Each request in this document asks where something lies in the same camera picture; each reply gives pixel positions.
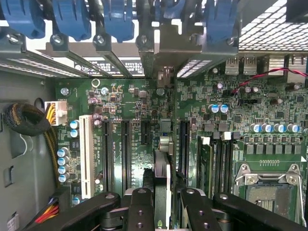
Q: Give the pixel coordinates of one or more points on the white PCI expansion slot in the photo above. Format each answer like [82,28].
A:
[85,156]

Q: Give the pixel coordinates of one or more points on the short black expansion slot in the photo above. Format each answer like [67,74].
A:
[146,132]

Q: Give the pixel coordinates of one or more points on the black open PC case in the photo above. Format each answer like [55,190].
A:
[24,156]

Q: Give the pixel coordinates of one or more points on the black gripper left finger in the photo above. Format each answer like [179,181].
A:
[140,211]

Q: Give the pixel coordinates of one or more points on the metal CPU socket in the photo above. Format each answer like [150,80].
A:
[269,199]

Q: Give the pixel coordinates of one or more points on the green RAM stick black chips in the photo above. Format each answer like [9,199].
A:
[205,168]

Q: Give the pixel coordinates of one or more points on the long black expansion slot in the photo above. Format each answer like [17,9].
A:
[184,149]
[107,156]
[126,156]

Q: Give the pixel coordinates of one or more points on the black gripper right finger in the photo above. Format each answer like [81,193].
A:
[199,211]

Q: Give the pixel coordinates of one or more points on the green motherboard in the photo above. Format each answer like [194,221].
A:
[134,103]

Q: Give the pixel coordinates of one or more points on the grey metal slot cover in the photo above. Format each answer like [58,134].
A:
[57,45]
[103,45]
[145,55]
[14,44]

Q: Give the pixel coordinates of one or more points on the white power connector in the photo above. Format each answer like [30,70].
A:
[60,108]

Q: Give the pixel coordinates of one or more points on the silver rear port block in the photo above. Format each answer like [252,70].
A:
[232,66]
[249,66]

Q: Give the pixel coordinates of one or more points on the blue card retention clip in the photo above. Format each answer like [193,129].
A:
[72,19]
[221,21]
[119,21]
[168,9]
[21,16]

